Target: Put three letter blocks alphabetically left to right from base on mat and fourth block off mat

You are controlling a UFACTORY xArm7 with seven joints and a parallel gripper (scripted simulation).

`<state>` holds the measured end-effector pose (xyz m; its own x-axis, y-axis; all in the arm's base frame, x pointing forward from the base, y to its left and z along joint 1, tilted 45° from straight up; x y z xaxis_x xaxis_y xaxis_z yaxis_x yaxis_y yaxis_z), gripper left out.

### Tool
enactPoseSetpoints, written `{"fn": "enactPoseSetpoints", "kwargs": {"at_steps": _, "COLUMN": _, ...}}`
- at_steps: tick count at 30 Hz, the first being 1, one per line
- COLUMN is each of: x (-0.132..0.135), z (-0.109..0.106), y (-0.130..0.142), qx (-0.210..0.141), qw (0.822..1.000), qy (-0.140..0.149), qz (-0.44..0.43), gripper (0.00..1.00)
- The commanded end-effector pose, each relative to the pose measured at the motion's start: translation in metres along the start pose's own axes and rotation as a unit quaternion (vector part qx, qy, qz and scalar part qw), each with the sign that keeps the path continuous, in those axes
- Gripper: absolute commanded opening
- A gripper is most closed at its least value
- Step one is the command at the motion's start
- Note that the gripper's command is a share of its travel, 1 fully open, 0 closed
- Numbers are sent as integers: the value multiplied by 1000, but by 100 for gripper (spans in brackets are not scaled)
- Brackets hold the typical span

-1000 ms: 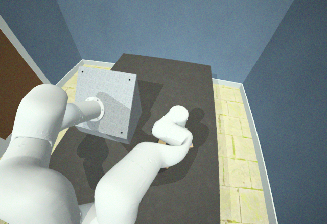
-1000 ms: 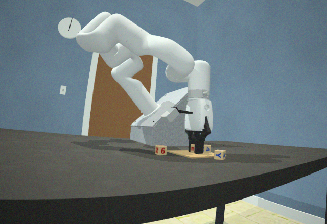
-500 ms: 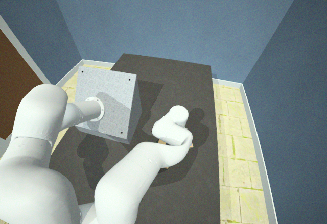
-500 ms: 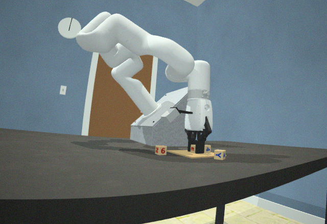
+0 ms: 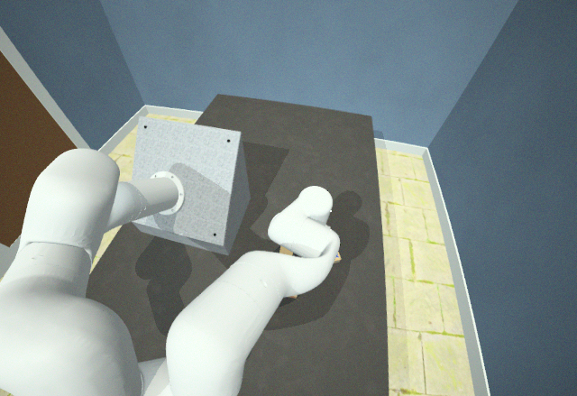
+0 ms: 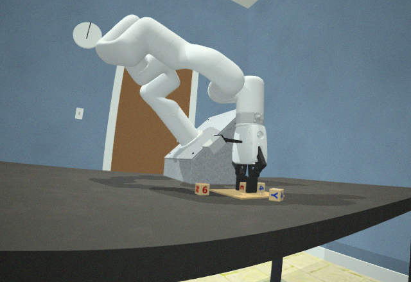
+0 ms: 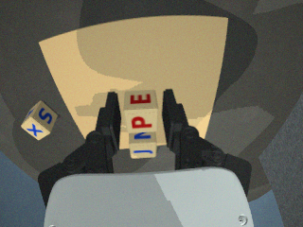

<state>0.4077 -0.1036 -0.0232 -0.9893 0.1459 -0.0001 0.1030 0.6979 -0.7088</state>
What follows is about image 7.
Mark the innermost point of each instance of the cream letter block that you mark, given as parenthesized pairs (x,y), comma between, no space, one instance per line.
(39,121)
(141,111)
(142,144)

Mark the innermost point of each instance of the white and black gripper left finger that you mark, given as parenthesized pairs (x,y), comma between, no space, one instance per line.
(95,155)

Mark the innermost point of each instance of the tan flat mat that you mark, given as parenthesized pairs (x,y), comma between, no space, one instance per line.
(179,52)

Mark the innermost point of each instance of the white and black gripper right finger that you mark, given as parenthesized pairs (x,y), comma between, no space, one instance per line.
(185,140)

